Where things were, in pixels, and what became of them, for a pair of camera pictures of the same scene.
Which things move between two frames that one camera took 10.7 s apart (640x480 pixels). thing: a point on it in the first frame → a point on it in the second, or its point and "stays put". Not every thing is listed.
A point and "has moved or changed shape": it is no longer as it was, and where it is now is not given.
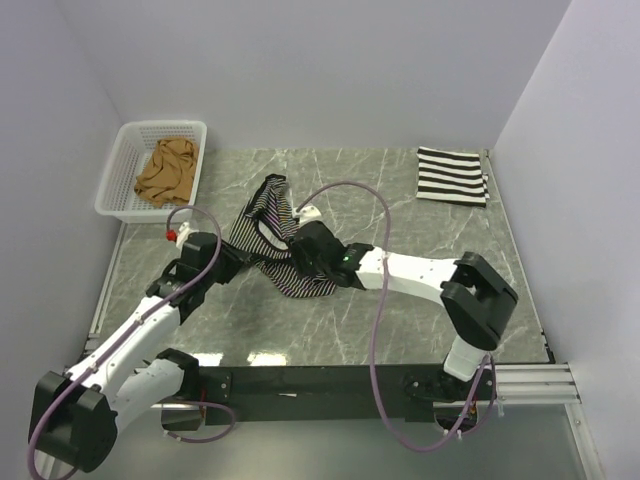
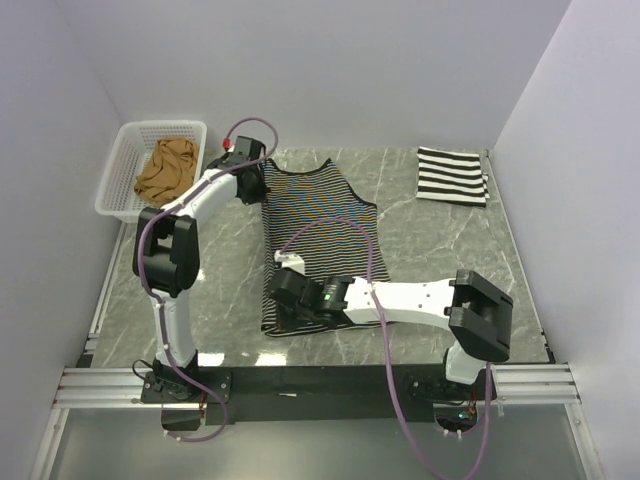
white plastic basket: [129, 155] stays put
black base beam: [306, 395] stays put
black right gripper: [299, 260] → [287, 324]
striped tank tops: [268, 202] has moved or changed shape
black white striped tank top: [451, 177] stays put
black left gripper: [234, 259] → [259, 194]
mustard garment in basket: [170, 173] stays put
